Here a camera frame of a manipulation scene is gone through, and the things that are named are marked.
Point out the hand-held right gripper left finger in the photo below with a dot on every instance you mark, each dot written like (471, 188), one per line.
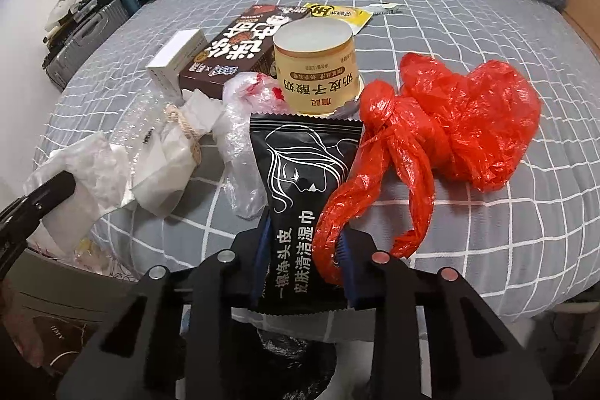
(257, 283)

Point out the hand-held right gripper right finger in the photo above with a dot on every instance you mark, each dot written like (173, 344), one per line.
(351, 283)

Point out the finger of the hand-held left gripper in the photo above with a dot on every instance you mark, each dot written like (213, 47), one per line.
(37, 203)

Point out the white plastic bag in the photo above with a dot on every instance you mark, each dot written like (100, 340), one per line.
(89, 165)

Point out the black lined trash bin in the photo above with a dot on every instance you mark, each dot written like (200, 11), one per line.
(290, 353)

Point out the black wet wipe packet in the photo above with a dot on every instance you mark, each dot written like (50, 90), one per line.
(300, 194)

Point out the yellow yogurt cup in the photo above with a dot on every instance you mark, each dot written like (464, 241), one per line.
(318, 72)

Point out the brown snack box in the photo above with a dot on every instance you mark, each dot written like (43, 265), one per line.
(234, 48)

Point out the yellow snack packet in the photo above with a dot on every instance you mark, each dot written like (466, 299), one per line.
(344, 12)

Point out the yellow plastic bag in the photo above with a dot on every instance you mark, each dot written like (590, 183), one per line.
(96, 259)

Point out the grey desk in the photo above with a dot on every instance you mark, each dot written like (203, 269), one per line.
(70, 278)

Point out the brown printed pants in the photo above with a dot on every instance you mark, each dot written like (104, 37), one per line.
(61, 329)

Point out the clear plastic wrapping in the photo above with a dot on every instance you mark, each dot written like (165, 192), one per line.
(136, 119)

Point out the grey suitcase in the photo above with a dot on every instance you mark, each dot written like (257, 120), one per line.
(89, 39)

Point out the clear plastic bag red print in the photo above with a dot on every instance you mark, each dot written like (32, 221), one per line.
(243, 100)

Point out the white round gadget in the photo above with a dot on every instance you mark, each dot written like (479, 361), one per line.
(63, 8)

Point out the small white box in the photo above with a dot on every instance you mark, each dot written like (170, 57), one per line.
(176, 53)

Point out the small white wrapper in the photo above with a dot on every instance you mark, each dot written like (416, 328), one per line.
(384, 8)

